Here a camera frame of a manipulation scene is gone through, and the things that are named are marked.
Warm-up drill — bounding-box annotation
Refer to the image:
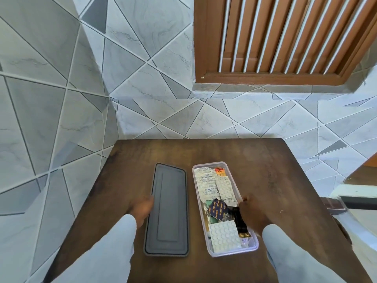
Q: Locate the person's left hand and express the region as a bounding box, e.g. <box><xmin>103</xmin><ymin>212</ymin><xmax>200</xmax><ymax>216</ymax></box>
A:
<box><xmin>129</xmin><ymin>196</ymin><xmax>155</xmax><ymax>230</ymax></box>

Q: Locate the person's right hand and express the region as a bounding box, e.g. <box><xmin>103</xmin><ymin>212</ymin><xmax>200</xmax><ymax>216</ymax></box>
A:
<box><xmin>237</xmin><ymin>193</ymin><xmax>273</xmax><ymax>238</ymax></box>

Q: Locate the person's left forearm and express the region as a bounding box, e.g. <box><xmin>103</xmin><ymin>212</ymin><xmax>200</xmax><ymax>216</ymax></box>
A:
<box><xmin>51</xmin><ymin>214</ymin><xmax>138</xmax><ymax>283</ymax></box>

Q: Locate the person's right forearm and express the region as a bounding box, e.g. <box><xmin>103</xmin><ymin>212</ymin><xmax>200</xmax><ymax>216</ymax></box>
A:
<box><xmin>262</xmin><ymin>223</ymin><xmax>349</xmax><ymax>283</ymax></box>

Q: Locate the black sachet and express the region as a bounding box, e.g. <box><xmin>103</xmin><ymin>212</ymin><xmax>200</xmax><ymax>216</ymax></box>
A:
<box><xmin>232</xmin><ymin>206</ymin><xmax>248</xmax><ymax>237</ymax></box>

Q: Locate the grey rectangular container lid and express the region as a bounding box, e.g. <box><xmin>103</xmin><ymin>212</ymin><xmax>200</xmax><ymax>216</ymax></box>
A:
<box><xmin>143</xmin><ymin>163</ymin><xmax>190</xmax><ymax>258</ymax></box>

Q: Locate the small white pill blister pack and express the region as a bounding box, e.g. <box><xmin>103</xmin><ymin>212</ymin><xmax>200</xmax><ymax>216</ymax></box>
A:
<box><xmin>215</xmin><ymin>176</ymin><xmax>234</xmax><ymax>200</ymax></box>

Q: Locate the dark blue blister pack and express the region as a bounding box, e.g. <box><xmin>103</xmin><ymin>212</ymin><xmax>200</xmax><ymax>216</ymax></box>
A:
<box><xmin>206</xmin><ymin>198</ymin><xmax>228</xmax><ymax>222</ymax></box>

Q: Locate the large white pill blister pack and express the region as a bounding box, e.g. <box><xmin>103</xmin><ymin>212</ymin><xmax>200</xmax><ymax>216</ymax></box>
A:
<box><xmin>208</xmin><ymin>220</ymin><xmax>242</xmax><ymax>253</ymax></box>

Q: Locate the clear plastic rectangular container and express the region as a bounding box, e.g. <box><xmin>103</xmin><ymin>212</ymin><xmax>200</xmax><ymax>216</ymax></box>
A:
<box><xmin>192</xmin><ymin>161</ymin><xmax>260</xmax><ymax>258</ymax></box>

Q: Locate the silver foil tablet strip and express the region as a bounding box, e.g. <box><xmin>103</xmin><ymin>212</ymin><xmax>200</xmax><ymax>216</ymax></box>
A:
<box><xmin>194</xmin><ymin>166</ymin><xmax>219</xmax><ymax>201</ymax></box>

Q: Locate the brown wooden furniture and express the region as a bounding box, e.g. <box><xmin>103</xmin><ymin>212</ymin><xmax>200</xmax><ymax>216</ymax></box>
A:
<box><xmin>343</xmin><ymin>153</ymin><xmax>377</xmax><ymax>187</ymax></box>

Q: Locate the brown wooden louvered window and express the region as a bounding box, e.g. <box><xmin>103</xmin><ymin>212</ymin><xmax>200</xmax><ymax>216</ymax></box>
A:
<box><xmin>193</xmin><ymin>0</ymin><xmax>377</xmax><ymax>86</ymax></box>

